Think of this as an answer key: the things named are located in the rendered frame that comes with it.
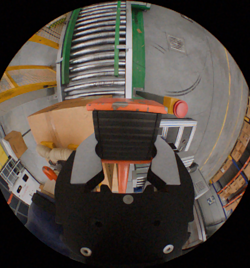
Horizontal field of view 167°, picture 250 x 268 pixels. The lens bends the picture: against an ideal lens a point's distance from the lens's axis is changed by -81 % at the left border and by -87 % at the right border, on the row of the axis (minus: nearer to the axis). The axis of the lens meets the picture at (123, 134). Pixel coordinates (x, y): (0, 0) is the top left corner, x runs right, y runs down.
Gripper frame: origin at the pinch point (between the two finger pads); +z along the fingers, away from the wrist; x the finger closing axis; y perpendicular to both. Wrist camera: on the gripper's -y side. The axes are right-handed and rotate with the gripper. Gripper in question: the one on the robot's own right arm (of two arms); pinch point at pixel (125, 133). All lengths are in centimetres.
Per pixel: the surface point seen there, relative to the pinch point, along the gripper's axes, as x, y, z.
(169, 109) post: 17.9, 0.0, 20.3
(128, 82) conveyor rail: 3, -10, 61
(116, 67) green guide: -7, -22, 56
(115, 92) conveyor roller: -8, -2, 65
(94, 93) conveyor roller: -26, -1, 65
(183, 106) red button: 21.5, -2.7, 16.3
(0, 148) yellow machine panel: -744, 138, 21
